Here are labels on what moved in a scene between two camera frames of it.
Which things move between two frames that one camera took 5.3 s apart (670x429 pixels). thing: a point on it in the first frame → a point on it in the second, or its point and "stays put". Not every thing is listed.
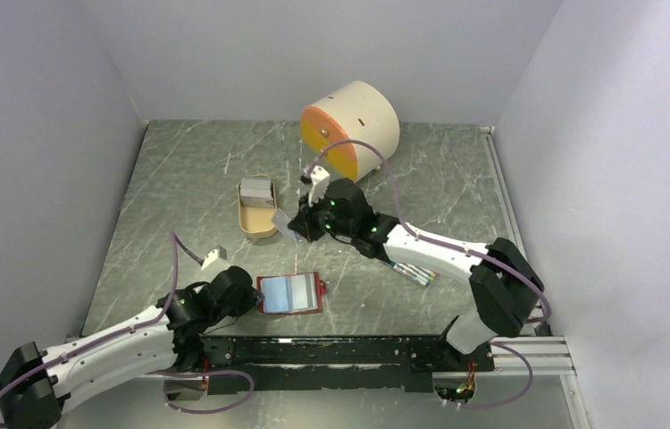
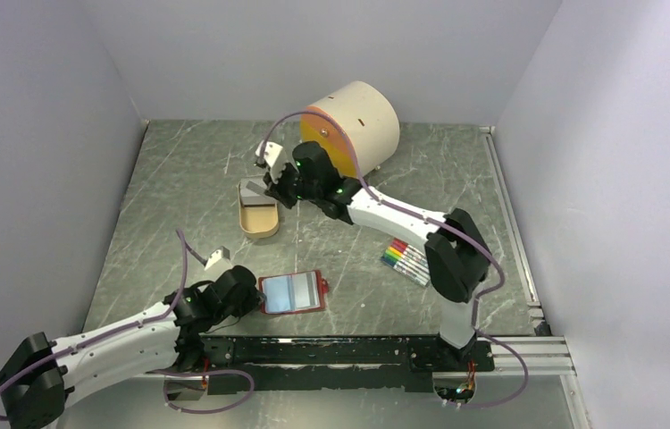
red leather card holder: [287, 294] stays put
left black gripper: [250, 298] stays put
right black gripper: [304, 222] → [275, 189]
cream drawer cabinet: [358, 111] stays put
